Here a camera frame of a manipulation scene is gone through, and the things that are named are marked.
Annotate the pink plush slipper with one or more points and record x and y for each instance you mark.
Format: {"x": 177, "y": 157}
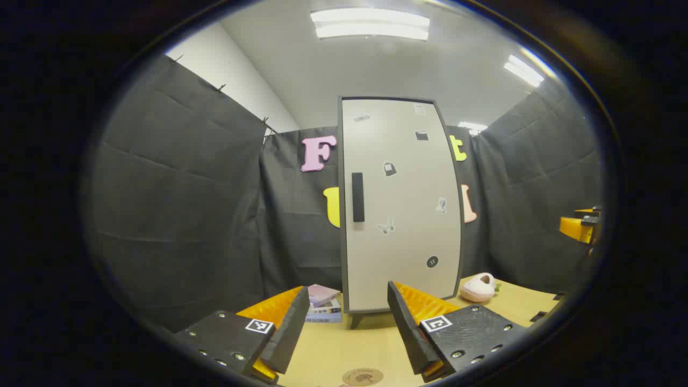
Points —
{"x": 477, "y": 290}

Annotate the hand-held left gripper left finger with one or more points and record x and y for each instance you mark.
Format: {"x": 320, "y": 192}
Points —
{"x": 293, "y": 333}

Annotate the pink book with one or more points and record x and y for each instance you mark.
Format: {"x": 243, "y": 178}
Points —
{"x": 321, "y": 294}

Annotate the blue book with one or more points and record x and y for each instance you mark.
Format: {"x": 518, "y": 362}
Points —
{"x": 325, "y": 318}

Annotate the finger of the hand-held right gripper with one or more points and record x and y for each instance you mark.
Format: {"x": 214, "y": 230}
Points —
{"x": 575, "y": 228}

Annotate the round brown coaster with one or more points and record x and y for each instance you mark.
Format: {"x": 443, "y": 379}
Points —
{"x": 363, "y": 377}

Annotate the white cabinet door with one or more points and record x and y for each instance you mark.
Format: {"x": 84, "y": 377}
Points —
{"x": 403, "y": 242}

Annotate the grey cabinet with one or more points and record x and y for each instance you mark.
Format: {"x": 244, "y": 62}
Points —
{"x": 340, "y": 215}

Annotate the black backdrop cloth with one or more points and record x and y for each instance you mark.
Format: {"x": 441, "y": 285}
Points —
{"x": 177, "y": 215}

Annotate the white book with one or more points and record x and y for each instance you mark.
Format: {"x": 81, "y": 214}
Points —
{"x": 329, "y": 308}

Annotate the small black object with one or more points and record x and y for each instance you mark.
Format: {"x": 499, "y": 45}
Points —
{"x": 538, "y": 316}

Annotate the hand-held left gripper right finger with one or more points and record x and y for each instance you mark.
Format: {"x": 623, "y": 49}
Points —
{"x": 408, "y": 333}

